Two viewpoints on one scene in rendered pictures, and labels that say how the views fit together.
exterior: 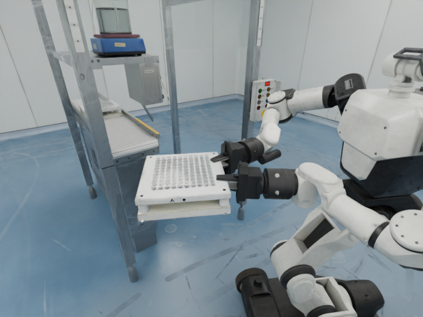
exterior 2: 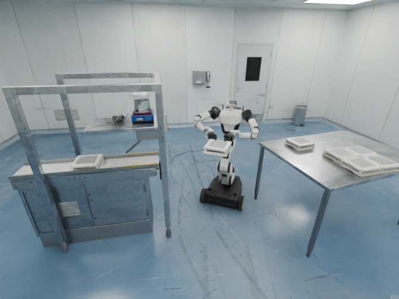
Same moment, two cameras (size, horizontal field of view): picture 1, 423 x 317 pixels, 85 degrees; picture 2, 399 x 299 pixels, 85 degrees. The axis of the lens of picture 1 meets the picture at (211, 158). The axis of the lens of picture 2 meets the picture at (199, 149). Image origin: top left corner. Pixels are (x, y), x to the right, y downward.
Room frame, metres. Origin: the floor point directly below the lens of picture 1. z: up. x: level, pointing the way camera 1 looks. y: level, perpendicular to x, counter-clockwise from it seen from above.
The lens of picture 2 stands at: (-0.14, 2.05, 1.98)
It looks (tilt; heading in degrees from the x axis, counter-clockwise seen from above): 25 degrees down; 296
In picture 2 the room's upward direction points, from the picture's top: straight up
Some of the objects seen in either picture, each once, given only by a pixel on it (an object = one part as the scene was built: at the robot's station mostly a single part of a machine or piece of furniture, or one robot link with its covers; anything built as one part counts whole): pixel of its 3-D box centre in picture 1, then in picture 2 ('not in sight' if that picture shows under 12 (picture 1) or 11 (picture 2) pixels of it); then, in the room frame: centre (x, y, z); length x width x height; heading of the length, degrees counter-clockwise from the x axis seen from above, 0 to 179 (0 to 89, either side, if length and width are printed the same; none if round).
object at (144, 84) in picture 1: (143, 81); (146, 129); (1.28, 0.36, 1.22); 0.22 x 0.11 x 0.20; 37
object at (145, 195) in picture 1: (183, 174); (218, 145); (0.60, 0.08, 1.06); 0.25 x 0.24 x 0.02; 7
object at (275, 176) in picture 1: (258, 183); (228, 139); (0.55, -0.13, 1.06); 0.12 x 0.10 x 0.13; 89
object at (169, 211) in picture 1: (184, 187); (217, 149); (0.60, 0.08, 1.02); 0.24 x 0.24 x 0.02; 7
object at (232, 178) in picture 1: (227, 177); not in sight; (0.55, -0.04, 1.08); 0.06 x 0.03 x 0.02; 89
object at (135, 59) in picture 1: (101, 57); (124, 124); (1.36, 0.59, 1.33); 0.62 x 0.38 x 0.04; 37
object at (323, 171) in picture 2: not in sight; (339, 152); (-0.62, -0.77, 0.87); 1.50 x 1.10 x 0.04; 45
